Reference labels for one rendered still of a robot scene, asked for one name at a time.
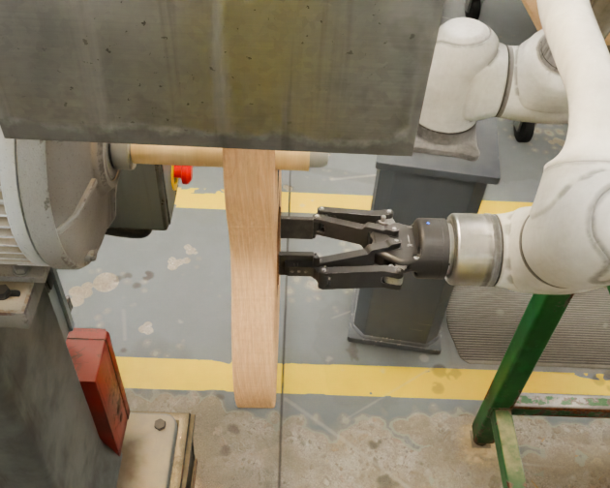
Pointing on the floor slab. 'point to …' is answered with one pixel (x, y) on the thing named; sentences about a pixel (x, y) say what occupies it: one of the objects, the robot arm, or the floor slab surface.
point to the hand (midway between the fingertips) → (280, 244)
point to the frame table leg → (520, 359)
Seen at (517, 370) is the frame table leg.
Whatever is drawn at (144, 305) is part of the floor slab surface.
